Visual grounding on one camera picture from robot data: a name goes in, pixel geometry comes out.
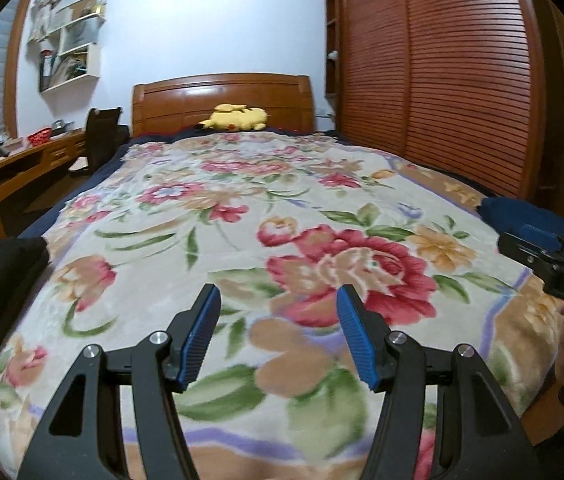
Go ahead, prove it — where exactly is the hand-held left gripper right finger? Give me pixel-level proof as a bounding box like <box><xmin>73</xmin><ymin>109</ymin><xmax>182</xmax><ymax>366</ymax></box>
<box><xmin>337</xmin><ymin>284</ymin><xmax>545</xmax><ymax>480</ymax></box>

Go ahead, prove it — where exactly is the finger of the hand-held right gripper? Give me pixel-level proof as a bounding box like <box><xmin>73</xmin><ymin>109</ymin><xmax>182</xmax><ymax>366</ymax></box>
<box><xmin>497</xmin><ymin>231</ymin><xmax>564</xmax><ymax>282</ymax></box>
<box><xmin>519</xmin><ymin>223</ymin><xmax>564</xmax><ymax>257</ymax></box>

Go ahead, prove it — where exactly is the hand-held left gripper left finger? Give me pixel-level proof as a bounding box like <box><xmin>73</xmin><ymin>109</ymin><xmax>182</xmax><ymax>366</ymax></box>
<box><xmin>17</xmin><ymin>282</ymin><xmax>223</xmax><ymax>480</ymax></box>

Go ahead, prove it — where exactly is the navy blue suit jacket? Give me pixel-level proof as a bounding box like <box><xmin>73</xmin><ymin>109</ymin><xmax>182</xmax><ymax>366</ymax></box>
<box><xmin>479</xmin><ymin>197</ymin><xmax>564</xmax><ymax>251</ymax></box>

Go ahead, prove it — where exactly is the floral blanket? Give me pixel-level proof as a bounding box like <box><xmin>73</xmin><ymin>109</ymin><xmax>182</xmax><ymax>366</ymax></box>
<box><xmin>0</xmin><ymin>137</ymin><xmax>564</xmax><ymax>480</ymax></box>

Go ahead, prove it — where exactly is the wooden louvered wardrobe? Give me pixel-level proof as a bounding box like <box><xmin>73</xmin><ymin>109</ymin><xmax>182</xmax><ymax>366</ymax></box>
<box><xmin>324</xmin><ymin>0</ymin><xmax>548</xmax><ymax>201</ymax></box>

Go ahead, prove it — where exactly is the yellow plush toy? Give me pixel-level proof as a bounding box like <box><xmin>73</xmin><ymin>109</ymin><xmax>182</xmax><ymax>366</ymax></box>
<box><xmin>197</xmin><ymin>103</ymin><xmax>269</xmax><ymax>133</ymax></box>

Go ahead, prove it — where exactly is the dark office chair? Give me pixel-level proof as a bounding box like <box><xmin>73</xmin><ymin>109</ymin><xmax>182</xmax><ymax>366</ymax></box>
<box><xmin>68</xmin><ymin>106</ymin><xmax>130</xmax><ymax>177</ymax></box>

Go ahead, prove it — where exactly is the wooden bed headboard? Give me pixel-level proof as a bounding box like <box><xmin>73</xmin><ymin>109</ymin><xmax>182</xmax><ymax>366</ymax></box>
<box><xmin>132</xmin><ymin>73</ymin><xmax>315</xmax><ymax>138</ymax></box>

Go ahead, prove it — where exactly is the black binder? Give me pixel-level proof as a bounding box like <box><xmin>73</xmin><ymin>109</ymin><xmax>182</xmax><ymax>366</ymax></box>
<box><xmin>38</xmin><ymin>52</ymin><xmax>55</xmax><ymax>92</ymax></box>

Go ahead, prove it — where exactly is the white plush figure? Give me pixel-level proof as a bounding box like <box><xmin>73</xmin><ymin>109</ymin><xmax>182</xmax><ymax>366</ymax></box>
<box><xmin>29</xmin><ymin>0</ymin><xmax>65</xmax><ymax>43</ymax></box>

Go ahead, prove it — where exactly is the white wall shelf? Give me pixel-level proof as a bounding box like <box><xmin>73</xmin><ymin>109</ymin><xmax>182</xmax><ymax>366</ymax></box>
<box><xmin>37</xmin><ymin>0</ymin><xmax>108</xmax><ymax>93</ymax></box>

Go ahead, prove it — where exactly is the wooden window frame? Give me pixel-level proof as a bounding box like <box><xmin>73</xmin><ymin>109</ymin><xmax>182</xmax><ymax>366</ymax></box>
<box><xmin>2</xmin><ymin>0</ymin><xmax>43</xmax><ymax>141</ymax></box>

